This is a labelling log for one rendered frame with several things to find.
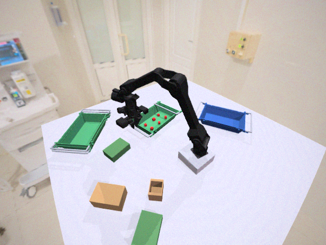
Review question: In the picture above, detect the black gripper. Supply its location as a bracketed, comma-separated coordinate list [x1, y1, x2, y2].
[116, 105, 148, 129]

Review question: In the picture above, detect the green box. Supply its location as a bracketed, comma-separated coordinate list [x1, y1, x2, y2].
[103, 138, 131, 163]
[131, 210, 163, 245]

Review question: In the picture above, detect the tan rectangular block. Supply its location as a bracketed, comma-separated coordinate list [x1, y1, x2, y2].
[89, 182, 128, 212]

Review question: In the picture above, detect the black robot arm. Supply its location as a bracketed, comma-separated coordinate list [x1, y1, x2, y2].
[110, 67, 210, 158]

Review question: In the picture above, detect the tan open-top box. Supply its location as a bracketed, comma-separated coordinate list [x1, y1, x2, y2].
[148, 179, 164, 202]

